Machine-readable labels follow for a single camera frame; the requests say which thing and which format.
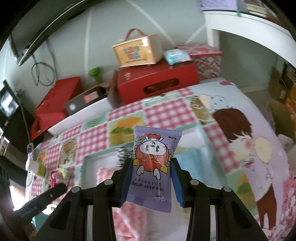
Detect wooden picture gift box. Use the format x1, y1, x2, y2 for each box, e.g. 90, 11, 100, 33
112, 28, 163, 68

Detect red box with handle hole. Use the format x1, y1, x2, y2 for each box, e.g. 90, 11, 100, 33
117, 59, 199, 104

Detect light blue face mask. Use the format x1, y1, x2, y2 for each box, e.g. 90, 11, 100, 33
175, 146, 220, 183

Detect large red flat box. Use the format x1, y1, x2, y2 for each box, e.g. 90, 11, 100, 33
30, 77, 83, 141

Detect white pill bottle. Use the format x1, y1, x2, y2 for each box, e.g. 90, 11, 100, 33
25, 159, 48, 179

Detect blue wet wipes pack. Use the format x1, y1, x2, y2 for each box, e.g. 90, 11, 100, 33
164, 49, 192, 66

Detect white shelf unit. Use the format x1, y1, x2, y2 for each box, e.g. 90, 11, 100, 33
204, 11, 295, 66

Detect pink white zigzag towel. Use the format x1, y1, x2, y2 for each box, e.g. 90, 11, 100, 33
96, 167, 149, 241

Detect black monitor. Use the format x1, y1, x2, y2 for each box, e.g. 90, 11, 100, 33
0, 80, 19, 131

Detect leopard print scrunchie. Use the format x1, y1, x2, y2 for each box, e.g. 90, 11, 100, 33
116, 146, 132, 168

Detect green tissue pack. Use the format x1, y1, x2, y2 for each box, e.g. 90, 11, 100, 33
57, 168, 72, 183

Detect purple baby wipes pack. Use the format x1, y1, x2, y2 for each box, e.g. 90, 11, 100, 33
126, 126, 182, 213

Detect black long box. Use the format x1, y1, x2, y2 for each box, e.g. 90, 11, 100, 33
64, 80, 111, 116

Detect patterned picture tablecloth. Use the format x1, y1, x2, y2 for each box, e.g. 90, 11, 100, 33
37, 78, 295, 240

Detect red patterned box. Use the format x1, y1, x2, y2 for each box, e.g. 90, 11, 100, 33
176, 44, 223, 80

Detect smartphone on table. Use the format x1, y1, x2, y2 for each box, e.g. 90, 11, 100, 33
27, 143, 34, 160

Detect purple perforated board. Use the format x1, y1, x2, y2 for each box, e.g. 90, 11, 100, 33
198, 0, 237, 11

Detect green dumbbell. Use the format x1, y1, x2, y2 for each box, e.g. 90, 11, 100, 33
88, 67, 102, 84

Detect black wall cable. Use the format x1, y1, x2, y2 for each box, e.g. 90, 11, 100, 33
31, 39, 58, 88

